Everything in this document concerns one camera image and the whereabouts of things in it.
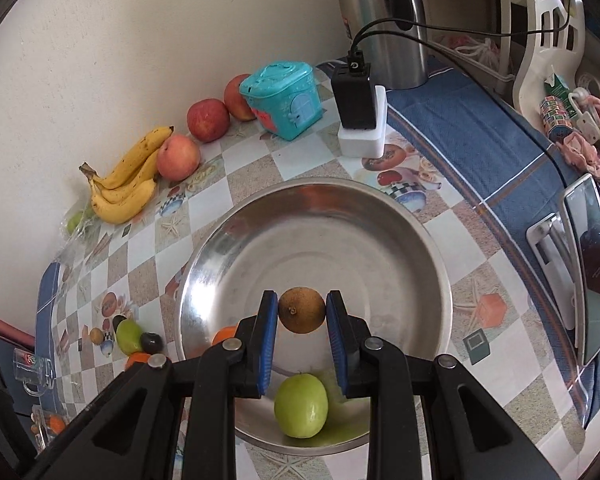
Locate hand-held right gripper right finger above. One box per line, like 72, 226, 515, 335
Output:
325, 290, 563, 480

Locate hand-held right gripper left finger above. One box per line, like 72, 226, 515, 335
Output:
22, 290, 281, 480

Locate round green apple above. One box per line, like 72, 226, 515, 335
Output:
273, 373, 329, 439

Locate stainless steel bowl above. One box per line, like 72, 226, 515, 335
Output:
172, 177, 453, 457

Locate green mango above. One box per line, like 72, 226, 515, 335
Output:
116, 319, 145, 354

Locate white charging stand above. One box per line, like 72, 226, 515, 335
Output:
337, 85, 388, 159

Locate yellow banana bunch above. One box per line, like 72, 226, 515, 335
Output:
78, 126, 175, 225

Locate pale red apple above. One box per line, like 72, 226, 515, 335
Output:
156, 135, 201, 182

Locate clear plastic bag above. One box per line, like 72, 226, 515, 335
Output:
57, 200, 101, 256

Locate dark red apple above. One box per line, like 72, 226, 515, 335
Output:
223, 74, 257, 122
186, 99, 230, 143

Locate glass mug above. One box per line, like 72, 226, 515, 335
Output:
12, 347, 56, 398

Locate teal toy house box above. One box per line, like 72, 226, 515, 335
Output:
239, 61, 324, 141

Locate smartphone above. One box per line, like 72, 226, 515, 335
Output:
560, 173, 600, 367

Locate pink furniture edge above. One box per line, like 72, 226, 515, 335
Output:
0, 307, 36, 346

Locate pink fabric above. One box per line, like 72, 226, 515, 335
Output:
557, 132, 600, 178

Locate colourful puzzle cube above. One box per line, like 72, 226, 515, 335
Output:
539, 95, 578, 143

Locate white net bag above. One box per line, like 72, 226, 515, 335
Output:
440, 35, 506, 72

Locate stainless steel thermos jug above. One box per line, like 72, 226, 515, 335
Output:
336, 0, 429, 92

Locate green carton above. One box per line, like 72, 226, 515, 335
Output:
545, 74, 573, 106

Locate white plastic basket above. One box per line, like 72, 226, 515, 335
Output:
500, 0, 588, 116

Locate tape roll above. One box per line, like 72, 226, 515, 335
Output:
577, 72, 600, 106

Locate black cable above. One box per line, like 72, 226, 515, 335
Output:
349, 17, 573, 58
355, 27, 571, 171

